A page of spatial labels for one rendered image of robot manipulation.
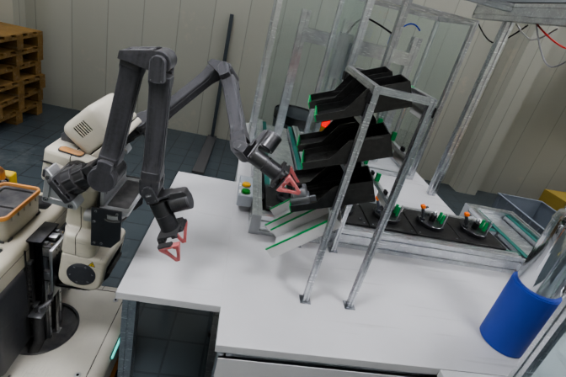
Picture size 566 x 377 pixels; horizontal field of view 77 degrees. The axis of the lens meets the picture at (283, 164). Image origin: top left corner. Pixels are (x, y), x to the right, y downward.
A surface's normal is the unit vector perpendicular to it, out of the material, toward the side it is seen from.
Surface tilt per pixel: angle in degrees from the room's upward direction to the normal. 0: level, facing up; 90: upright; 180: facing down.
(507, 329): 90
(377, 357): 0
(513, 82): 90
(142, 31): 90
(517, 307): 90
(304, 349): 0
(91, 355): 0
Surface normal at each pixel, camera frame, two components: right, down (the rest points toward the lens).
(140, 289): 0.22, -0.89
